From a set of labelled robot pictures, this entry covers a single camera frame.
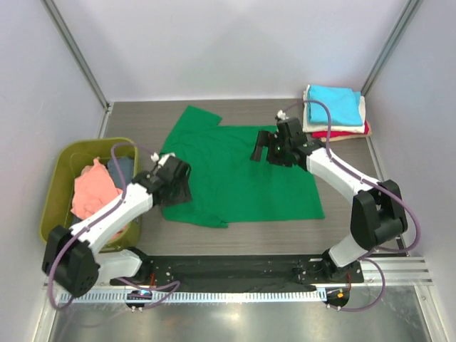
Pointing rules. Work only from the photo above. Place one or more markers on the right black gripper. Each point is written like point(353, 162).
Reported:
point(266, 139)

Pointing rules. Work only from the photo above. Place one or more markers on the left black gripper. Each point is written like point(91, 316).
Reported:
point(183, 195)

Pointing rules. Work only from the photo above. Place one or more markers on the green t shirt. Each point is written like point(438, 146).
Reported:
point(226, 185)

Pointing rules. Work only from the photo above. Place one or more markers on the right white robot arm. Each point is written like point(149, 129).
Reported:
point(376, 213)

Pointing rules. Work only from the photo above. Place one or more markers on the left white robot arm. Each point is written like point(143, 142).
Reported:
point(74, 258)

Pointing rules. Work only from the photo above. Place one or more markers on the folded cream t shirt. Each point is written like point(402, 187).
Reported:
point(311, 128)

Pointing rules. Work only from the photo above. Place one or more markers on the folded red t shirt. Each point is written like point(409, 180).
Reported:
point(338, 134)

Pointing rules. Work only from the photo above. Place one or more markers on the grey blue t shirt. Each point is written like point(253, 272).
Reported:
point(126, 165)

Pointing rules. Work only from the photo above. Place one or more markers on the salmon pink t shirt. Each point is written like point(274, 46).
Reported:
point(93, 190)

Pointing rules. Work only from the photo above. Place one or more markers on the folded cyan t shirt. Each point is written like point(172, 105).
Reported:
point(342, 103)

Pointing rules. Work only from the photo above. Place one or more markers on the folded tan t shirt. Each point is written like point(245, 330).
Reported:
point(370, 130)

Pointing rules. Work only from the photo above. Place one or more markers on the olive green plastic bin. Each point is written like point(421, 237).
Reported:
point(70, 163)

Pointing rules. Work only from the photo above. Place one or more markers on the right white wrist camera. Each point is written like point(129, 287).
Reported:
point(281, 115)

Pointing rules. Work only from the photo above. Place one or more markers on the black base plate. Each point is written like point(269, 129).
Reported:
point(244, 273)

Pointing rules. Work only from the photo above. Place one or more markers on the white slotted cable duct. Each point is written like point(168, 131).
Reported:
point(131, 296)

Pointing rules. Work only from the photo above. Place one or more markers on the left aluminium corner post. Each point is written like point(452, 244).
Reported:
point(71, 44)

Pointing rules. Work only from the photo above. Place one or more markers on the aluminium corner post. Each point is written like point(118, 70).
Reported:
point(71, 44)
point(405, 18)

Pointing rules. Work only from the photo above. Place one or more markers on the aluminium rail frame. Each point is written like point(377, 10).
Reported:
point(393, 270)

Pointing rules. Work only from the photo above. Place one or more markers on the right aluminium corner post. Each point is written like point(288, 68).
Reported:
point(405, 18)

